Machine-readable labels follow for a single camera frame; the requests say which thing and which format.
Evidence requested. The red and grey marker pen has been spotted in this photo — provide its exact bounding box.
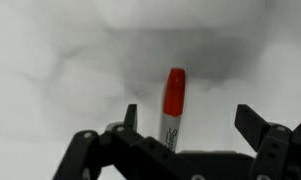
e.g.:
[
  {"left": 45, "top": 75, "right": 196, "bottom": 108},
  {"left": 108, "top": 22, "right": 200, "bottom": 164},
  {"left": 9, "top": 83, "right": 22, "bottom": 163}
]
[{"left": 159, "top": 68, "right": 186, "bottom": 151}]

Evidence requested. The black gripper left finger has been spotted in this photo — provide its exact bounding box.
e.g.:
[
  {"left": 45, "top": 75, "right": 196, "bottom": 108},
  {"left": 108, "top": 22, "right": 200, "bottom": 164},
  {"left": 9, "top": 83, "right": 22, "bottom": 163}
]
[{"left": 52, "top": 104, "right": 204, "bottom": 180}]

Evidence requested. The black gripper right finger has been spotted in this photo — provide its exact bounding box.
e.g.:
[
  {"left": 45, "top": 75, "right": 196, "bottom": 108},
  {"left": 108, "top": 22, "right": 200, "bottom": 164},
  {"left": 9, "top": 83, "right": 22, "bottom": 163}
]
[{"left": 234, "top": 104, "right": 301, "bottom": 180}]

